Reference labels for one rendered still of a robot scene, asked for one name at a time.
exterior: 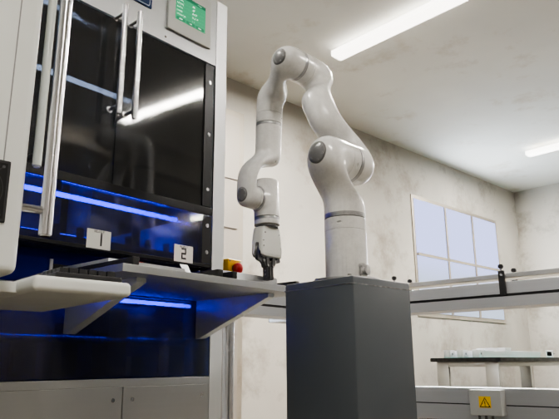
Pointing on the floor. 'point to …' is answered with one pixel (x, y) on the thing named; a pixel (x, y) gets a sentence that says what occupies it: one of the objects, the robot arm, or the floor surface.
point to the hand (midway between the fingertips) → (268, 273)
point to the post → (218, 201)
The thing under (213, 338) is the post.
